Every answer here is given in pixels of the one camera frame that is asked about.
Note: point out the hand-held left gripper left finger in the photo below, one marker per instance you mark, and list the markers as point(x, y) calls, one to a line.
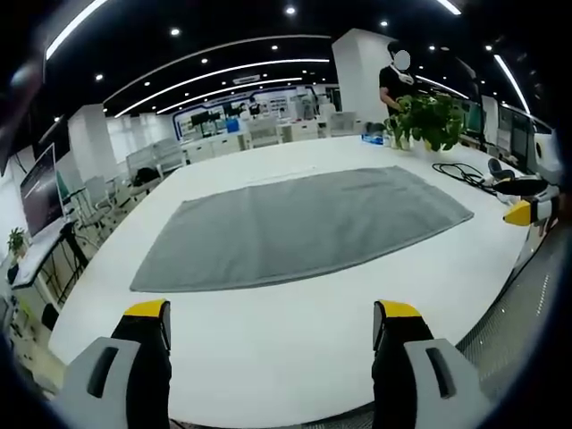
point(111, 384)

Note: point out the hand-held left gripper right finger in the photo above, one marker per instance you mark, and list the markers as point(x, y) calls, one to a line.
point(429, 384)

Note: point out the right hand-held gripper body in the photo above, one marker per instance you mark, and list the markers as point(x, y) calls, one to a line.
point(546, 154)

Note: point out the grey towel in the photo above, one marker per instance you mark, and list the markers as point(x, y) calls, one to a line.
point(290, 228)

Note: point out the green potted plant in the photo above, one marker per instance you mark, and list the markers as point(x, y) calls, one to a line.
point(426, 120)

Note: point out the white table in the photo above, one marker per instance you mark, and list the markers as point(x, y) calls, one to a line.
point(313, 348)

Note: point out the white side desk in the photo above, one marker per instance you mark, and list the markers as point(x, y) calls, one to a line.
point(38, 263)

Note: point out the blue tissue pack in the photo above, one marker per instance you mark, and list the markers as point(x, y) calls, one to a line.
point(373, 138)

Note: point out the small potted plant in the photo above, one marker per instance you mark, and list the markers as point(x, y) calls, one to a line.
point(17, 243)

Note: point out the white office chair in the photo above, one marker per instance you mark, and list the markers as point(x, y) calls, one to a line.
point(96, 196)

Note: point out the white pillar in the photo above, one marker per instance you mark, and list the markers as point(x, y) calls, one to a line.
point(357, 76)

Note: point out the large monitor screen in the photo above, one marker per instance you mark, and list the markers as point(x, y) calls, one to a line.
point(41, 192)

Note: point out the black bag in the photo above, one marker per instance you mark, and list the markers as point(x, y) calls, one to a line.
point(144, 175)

